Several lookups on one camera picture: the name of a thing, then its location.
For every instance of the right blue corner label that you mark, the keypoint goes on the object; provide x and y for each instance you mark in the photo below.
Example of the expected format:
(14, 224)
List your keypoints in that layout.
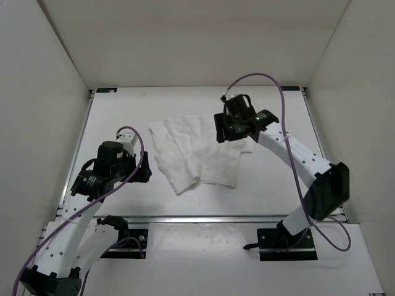
(290, 88)

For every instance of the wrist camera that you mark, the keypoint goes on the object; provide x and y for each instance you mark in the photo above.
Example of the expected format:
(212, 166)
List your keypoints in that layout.
(128, 139)
(226, 96)

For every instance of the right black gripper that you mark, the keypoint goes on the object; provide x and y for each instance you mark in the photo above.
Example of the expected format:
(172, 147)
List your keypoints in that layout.
(221, 120)

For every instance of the left blue corner label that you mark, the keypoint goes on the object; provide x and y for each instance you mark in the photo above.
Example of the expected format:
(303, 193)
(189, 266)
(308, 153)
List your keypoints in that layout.
(106, 90)

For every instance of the aluminium front rail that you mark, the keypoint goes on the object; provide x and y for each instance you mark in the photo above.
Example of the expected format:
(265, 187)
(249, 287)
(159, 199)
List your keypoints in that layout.
(204, 219)

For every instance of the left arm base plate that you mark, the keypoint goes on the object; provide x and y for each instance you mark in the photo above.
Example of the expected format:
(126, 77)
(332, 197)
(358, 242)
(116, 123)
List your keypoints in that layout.
(134, 244)

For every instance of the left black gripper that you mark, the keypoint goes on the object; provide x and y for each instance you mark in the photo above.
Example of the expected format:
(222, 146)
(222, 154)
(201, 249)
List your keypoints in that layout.
(144, 171)

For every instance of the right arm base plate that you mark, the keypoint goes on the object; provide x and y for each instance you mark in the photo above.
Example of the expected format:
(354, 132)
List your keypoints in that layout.
(274, 245)

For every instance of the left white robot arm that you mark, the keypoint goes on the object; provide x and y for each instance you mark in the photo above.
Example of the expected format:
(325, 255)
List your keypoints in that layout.
(60, 262)

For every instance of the blue corner label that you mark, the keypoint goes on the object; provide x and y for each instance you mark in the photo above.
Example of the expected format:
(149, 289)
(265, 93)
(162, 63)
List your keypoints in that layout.
(290, 88)
(106, 90)

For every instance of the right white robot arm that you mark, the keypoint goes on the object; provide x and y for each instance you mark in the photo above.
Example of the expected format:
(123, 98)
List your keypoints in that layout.
(327, 183)

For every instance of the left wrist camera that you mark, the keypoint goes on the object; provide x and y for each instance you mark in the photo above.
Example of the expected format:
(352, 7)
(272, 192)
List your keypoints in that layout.
(128, 139)

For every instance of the white pleated skirt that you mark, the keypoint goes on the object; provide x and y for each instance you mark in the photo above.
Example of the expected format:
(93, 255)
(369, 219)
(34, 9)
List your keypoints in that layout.
(187, 153)

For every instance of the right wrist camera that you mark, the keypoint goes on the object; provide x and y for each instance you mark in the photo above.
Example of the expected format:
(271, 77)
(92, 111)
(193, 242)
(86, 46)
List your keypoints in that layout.
(226, 96)

